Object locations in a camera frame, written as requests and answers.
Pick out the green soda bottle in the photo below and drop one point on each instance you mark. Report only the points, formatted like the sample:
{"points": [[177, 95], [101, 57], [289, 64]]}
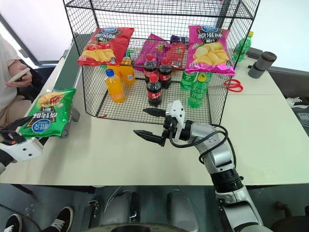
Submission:
{"points": [[209, 75], [242, 48], [187, 81], [196, 94]]}

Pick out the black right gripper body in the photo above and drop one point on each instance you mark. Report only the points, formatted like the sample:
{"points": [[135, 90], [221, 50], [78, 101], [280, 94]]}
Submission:
{"points": [[169, 125]]}

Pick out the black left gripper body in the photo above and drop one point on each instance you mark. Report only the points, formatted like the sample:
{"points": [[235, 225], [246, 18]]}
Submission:
{"points": [[9, 136]]}

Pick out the small red chip bag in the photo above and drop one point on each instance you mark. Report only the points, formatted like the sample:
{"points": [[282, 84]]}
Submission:
{"points": [[177, 54]]}

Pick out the white smartphone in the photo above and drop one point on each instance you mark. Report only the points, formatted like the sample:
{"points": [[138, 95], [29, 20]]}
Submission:
{"points": [[19, 74]]}

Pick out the seated person beige clothes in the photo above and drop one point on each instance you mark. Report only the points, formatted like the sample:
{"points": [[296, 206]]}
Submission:
{"points": [[7, 72]]}

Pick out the cola bottle red cap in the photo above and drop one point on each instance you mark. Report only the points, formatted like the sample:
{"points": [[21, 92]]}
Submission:
{"points": [[165, 75], [154, 93], [150, 67]]}

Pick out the black white sneaker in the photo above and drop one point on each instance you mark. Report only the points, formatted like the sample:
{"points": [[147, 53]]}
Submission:
{"points": [[61, 218], [298, 101], [13, 223]]}

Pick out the small magenta chip bag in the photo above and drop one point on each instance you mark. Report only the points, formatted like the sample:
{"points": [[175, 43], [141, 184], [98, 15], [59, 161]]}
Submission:
{"points": [[152, 48]]}

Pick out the dark rounded robot torso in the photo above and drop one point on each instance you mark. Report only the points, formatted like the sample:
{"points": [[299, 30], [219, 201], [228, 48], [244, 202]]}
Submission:
{"points": [[135, 228]]}

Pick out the person's hand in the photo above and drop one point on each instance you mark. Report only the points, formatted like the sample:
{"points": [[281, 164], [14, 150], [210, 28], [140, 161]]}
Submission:
{"points": [[21, 81]]}

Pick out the red tomato chip bag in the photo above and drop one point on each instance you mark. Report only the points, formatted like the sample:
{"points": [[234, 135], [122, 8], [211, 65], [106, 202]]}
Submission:
{"points": [[106, 43]]}

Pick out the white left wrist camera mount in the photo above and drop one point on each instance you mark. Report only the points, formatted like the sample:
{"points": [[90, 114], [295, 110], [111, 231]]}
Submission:
{"points": [[26, 148]]}

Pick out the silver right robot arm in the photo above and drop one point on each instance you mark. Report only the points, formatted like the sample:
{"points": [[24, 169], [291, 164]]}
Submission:
{"points": [[217, 154]]}

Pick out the green chip bag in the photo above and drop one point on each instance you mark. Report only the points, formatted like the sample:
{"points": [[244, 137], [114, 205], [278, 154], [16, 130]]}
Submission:
{"points": [[48, 113]]}

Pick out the dark grey conveyor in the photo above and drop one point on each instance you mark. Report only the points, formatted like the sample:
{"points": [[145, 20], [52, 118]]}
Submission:
{"points": [[289, 79]]}

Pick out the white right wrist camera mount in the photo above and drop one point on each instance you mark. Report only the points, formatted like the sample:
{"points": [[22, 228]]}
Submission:
{"points": [[177, 111]]}

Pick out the green belt conveyor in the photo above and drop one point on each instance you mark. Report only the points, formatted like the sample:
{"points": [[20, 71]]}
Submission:
{"points": [[67, 67]]}

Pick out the black stool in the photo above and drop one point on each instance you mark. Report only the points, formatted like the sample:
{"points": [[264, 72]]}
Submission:
{"points": [[289, 220]]}

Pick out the grey cylinder roller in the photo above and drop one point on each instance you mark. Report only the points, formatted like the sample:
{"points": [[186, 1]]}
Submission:
{"points": [[262, 64]]}

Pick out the orange soda bottle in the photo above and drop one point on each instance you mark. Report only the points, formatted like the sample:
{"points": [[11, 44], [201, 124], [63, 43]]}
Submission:
{"points": [[128, 75], [114, 88], [114, 68]]}

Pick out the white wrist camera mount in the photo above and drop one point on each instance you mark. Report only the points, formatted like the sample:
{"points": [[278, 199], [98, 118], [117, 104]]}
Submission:
{"points": [[177, 111], [26, 148]]}

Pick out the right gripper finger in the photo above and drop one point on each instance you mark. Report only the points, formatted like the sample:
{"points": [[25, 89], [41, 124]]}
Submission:
{"points": [[152, 137], [155, 111]]}

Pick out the grey robot leg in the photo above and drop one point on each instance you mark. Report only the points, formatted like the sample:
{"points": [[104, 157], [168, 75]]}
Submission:
{"points": [[182, 207], [120, 207]]}

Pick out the purple snack bag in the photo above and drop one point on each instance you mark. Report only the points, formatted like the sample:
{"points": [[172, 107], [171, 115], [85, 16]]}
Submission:
{"points": [[178, 38]]}

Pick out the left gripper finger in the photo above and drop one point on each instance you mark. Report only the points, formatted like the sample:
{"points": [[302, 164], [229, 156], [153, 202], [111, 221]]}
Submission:
{"points": [[20, 122]]}

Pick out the large magenta chip bag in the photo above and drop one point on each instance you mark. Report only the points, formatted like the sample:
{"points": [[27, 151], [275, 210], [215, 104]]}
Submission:
{"points": [[210, 48]]}

